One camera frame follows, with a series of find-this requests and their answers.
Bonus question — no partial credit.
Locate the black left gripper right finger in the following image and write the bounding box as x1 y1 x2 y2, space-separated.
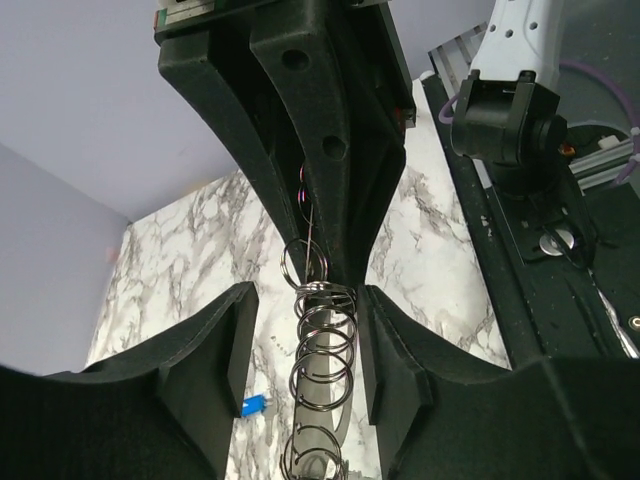
357 286 639 479

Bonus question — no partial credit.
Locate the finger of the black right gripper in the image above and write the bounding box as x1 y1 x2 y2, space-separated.
248 0 406 284
158 23 307 242

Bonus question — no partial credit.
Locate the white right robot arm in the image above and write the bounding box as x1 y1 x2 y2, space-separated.
154 1 596 286

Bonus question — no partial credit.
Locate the silver keyring chain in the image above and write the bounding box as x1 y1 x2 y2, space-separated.
279 164 357 480

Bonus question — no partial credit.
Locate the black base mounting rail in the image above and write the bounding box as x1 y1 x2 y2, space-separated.
438 71 639 368

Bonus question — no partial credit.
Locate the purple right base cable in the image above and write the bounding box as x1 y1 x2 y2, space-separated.
438 59 640 189

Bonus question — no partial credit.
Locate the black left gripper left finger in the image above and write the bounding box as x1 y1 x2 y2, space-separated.
1 282 259 479

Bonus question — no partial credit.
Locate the aluminium extrusion frame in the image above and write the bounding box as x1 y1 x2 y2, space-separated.
429 23 639 189

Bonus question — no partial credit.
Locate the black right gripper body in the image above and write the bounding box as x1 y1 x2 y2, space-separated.
154 1 415 130

